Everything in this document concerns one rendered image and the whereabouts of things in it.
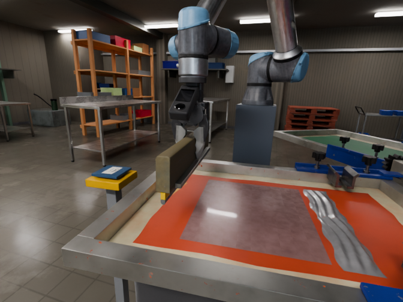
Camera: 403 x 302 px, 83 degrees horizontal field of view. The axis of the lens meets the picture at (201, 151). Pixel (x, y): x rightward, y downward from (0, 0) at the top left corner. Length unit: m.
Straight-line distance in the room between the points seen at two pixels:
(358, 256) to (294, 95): 7.05
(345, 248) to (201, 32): 0.56
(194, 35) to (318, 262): 0.54
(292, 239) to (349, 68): 7.32
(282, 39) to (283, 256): 0.77
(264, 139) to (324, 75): 6.59
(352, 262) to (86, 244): 0.49
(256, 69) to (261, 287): 0.91
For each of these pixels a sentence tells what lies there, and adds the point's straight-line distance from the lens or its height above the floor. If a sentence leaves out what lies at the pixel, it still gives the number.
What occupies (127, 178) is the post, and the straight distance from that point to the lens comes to 0.86.
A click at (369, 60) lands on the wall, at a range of 7.89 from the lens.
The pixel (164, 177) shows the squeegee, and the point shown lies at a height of 1.10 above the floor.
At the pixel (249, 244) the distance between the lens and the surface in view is 0.52.
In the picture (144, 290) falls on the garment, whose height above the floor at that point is 0.86.
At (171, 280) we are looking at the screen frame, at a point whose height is 0.97.
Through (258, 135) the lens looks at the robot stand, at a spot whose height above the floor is 1.07.
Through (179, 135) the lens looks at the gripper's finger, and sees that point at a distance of 0.61.
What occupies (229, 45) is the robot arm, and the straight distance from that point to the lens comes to 0.67.
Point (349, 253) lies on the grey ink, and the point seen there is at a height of 0.96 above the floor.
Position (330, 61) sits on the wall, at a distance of 7.66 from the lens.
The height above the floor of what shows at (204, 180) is 0.96.
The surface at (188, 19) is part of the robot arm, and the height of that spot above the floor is 1.42.
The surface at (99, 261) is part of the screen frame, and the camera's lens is 0.46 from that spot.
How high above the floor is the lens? 1.27
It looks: 15 degrees down
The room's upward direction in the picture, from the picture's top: 2 degrees clockwise
